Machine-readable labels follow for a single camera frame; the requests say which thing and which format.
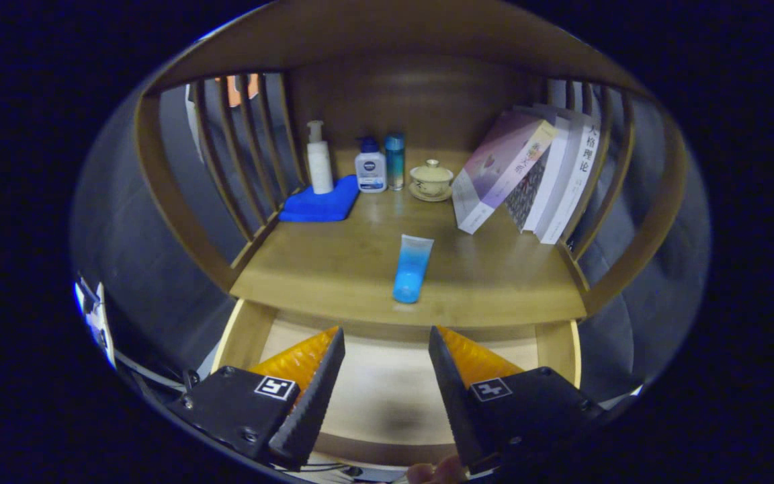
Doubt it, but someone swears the wooden cabinet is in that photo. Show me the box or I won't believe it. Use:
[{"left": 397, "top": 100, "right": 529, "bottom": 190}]
[{"left": 133, "top": 0, "right": 689, "bottom": 317}]

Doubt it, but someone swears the wooden drawer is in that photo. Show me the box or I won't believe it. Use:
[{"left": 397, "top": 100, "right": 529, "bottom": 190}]
[{"left": 211, "top": 299, "right": 583, "bottom": 466}]

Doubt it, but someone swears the white book with printed spine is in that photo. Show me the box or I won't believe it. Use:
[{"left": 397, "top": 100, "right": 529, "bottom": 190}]
[{"left": 538, "top": 111, "right": 601, "bottom": 245}]

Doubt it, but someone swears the folded blue cloth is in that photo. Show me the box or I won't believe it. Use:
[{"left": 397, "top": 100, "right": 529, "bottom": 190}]
[{"left": 278, "top": 175, "right": 361, "bottom": 223}]

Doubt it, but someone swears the patterned cover book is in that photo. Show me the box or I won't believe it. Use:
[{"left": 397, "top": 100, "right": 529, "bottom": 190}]
[{"left": 503, "top": 145, "right": 552, "bottom": 233}]

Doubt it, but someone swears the pastel cover book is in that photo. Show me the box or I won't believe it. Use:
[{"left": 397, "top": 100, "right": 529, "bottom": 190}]
[{"left": 451, "top": 110, "right": 559, "bottom": 235}]

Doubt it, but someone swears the teal bottle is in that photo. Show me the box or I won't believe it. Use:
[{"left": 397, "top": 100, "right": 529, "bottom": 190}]
[{"left": 384, "top": 132, "right": 406, "bottom": 191}]

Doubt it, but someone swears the black backdrop cloth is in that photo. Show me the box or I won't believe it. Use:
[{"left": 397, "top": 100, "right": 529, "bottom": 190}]
[{"left": 71, "top": 74, "right": 710, "bottom": 404}]

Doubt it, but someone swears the white bottle with blue cap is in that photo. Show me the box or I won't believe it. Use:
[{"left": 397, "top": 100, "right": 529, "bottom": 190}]
[{"left": 355, "top": 136, "right": 388, "bottom": 194}]

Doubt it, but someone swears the wooden countertop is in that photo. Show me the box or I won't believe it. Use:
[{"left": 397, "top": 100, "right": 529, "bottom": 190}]
[{"left": 231, "top": 149, "right": 588, "bottom": 328}]

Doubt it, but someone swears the lidded ceramic tea cup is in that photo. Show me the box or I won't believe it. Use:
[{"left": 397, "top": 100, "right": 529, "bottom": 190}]
[{"left": 408, "top": 159, "right": 455, "bottom": 202}]

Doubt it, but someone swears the blue squeeze tube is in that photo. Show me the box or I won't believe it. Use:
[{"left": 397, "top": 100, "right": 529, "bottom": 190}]
[{"left": 392, "top": 234, "right": 435, "bottom": 304}]

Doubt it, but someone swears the tangle of floor cables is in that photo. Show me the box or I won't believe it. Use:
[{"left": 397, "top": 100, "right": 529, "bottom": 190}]
[{"left": 286, "top": 460, "right": 401, "bottom": 481}]

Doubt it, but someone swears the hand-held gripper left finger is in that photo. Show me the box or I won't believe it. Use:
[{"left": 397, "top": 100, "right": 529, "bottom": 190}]
[{"left": 169, "top": 326, "right": 346, "bottom": 470}]

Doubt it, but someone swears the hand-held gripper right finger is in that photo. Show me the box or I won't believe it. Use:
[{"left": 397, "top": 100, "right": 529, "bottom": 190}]
[{"left": 429, "top": 326, "right": 606, "bottom": 475}]

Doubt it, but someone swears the plain white book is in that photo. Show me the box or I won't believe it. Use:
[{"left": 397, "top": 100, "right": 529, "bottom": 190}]
[{"left": 521, "top": 114, "right": 572, "bottom": 236}]

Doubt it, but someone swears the white pump bottle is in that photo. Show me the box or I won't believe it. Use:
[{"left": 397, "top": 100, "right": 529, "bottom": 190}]
[{"left": 306, "top": 120, "right": 335, "bottom": 195}]

